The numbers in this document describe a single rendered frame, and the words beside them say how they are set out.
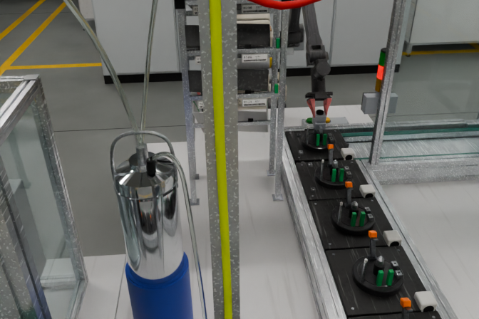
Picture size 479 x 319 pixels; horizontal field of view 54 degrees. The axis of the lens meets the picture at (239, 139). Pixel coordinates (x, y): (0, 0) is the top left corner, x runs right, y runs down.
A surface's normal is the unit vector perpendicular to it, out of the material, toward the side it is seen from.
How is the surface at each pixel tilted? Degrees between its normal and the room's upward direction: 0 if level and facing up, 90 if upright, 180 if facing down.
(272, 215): 0
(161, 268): 90
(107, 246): 0
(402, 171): 90
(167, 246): 90
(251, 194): 0
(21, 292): 90
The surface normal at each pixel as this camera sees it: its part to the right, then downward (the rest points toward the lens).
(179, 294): 0.72, 0.35
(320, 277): -0.01, -0.86
